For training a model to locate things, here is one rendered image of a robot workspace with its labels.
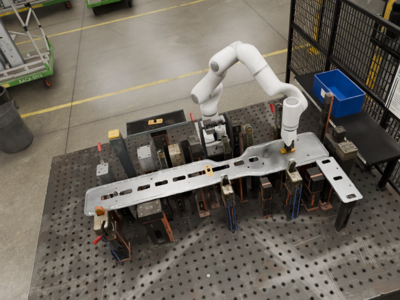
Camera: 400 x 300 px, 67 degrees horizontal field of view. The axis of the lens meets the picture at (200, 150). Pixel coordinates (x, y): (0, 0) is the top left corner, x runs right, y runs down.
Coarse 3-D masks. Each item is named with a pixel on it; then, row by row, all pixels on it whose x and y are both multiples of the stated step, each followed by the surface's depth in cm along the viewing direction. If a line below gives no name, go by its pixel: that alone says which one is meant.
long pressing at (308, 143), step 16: (272, 144) 178; (304, 144) 174; (320, 144) 173; (208, 160) 175; (240, 160) 172; (272, 160) 169; (288, 160) 167; (304, 160) 166; (144, 176) 174; (160, 176) 172; (176, 176) 171; (240, 176) 165; (96, 192) 171; (112, 192) 169; (144, 192) 166; (160, 192) 164; (176, 192) 163; (112, 208) 161
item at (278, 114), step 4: (276, 104) 169; (280, 104) 169; (276, 108) 169; (280, 108) 167; (276, 112) 171; (280, 112) 172; (276, 116) 172; (280, 116) 173; (276, 120) 174; (280, 120) 175; (276, 124) 176; (280, 124) 177; (276, 128) 177; (280, 128) 178
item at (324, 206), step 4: (324, 180) 166; (324, 184) 167; (328, 184) 165; (324, 188) 168; (328, 188) 167; (320, 192) 175; (324, 192) 170; (328, 192) 170; (320, 196) 177; (324, 196) 172; (328, 196) 173; (320, 200) 180; (324, 200) 175; (328, 200) 176; (320, 204) 178; (324, 204) 178; (328, 204) 178; (324, 208) 176; (328, 208) 176
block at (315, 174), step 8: (312, 168) 163; (312, 176) 160; (320, 176) 159; (312, 184) 160; (320, 184) 161; (304, 192) 175; (312, 192) 164; (304, 200) 178; (312, 200) 171; (312, 208) 176
